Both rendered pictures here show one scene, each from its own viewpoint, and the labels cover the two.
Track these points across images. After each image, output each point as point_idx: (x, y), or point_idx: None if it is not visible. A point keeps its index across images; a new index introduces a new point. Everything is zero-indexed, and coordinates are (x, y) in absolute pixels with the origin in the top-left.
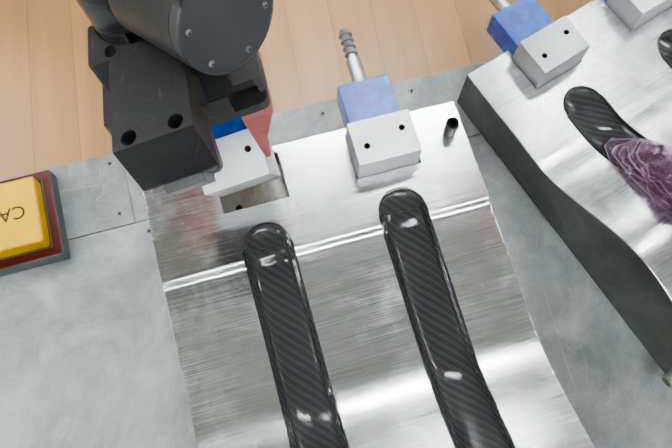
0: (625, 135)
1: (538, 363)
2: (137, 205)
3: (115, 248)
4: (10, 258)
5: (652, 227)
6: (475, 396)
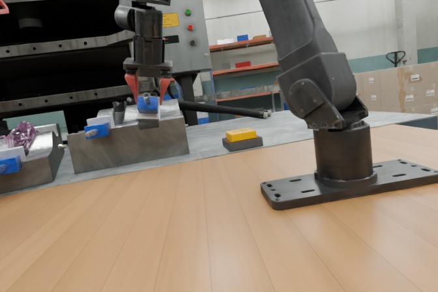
0: None
1: None
2: (198, 153)
3: (207, 148)
4: None
5: (41, 133)
6: (115, 123)
